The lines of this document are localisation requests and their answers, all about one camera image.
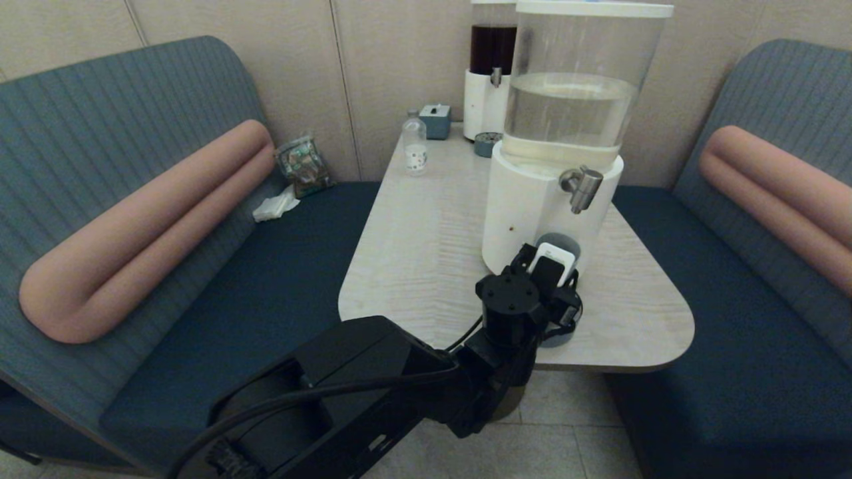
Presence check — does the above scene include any blue-grey tissue box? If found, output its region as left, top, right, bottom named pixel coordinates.
left=419, top=103, right=453, bottom=140

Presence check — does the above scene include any clear water dispenser white base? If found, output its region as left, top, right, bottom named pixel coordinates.
left=481, top=1, right=675, bottom=277

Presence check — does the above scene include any printed snack bag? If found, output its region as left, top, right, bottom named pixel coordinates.
left=275, top=135, right=335, bottom=199

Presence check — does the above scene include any pink bolster cushion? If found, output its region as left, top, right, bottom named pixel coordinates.
left=19, top=120, right=276, bottom=345
left=697, top=125, right=852, bottom=300

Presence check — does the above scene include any blue upholstered booth sofa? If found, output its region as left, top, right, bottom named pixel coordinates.
left=0, top=35, right=383, bottom=479
left=602, top=39, right=852, bottom=479

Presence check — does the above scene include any steel water dispenser tap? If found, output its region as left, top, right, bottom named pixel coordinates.
left=558, top=165, right=605, bottom=215

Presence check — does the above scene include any dark beverage dispenser white base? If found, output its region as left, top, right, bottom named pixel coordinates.
left=463, top=0, right=520, bottom=142

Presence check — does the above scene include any clear plastic bottle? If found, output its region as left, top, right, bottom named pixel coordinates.
left=402, top=110, right=428, bottom=175

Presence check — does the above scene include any crumpled white tissue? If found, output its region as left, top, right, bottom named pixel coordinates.
left=252, top=185, right=302, bottom=222

